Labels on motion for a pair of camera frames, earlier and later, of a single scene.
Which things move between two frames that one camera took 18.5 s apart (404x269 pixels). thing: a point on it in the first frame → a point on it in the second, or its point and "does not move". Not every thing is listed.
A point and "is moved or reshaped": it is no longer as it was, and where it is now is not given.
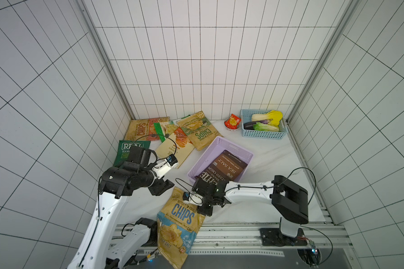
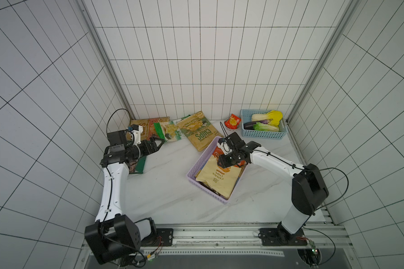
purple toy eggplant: x=249 y=125 does not move
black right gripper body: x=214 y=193 → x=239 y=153
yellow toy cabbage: x=276 y=116 does not move
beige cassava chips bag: x=177 y=144 → x=223 y=180
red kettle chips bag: x=144 y=129 does not move
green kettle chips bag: x=201 y=130 does not move
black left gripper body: x=147 y=179 → x=143 y=149
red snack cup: x=233 y=123 does not move
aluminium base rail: x=247 y=237 does not move
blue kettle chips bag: x=179 y=222 is moved or reshaped
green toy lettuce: x=260 y=126 does not move
